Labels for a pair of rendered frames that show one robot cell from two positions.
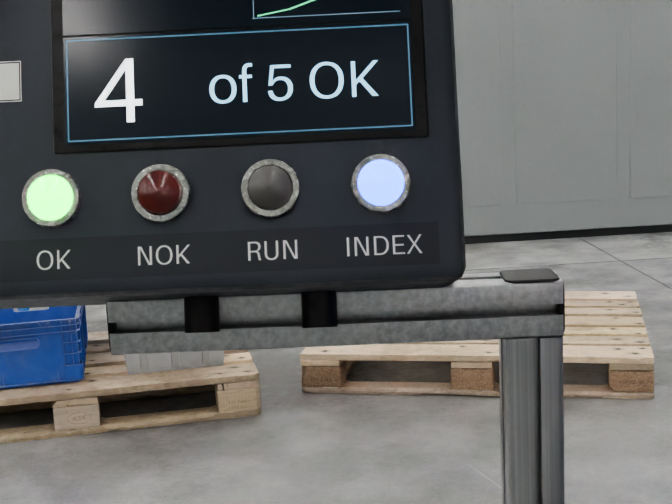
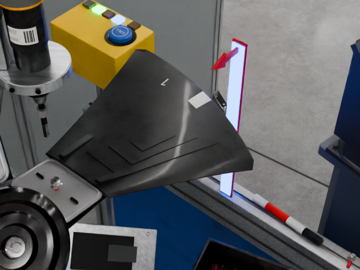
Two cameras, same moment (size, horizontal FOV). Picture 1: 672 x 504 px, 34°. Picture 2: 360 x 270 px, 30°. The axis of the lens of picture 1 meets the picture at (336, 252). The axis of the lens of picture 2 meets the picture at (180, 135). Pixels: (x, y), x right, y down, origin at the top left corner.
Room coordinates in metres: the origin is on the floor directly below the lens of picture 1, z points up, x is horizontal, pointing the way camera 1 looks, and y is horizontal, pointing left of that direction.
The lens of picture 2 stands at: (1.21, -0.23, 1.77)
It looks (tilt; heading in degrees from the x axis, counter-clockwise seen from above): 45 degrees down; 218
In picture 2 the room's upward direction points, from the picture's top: 1 degrees clockwise
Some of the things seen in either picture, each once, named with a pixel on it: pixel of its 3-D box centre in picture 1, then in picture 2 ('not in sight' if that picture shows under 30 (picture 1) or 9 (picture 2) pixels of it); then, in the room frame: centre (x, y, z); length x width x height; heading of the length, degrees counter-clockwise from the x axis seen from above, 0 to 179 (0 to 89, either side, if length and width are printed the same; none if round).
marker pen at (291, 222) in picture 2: not in sight; (286, 219); (0.54, -0.52, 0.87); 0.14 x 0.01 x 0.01; 85
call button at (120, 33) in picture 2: not in sight; (120, 34); (0.54, -0.88, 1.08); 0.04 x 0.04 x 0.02
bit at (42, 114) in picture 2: not in sight; (43, 117); (0.90, -0.64, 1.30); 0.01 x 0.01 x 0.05
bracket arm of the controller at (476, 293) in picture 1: (335, 312); not in sight; (0.56, 0.00, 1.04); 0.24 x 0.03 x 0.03; 88
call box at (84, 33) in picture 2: not in sight; (103, 49); (0.54, -0.93, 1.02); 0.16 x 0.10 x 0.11; 88
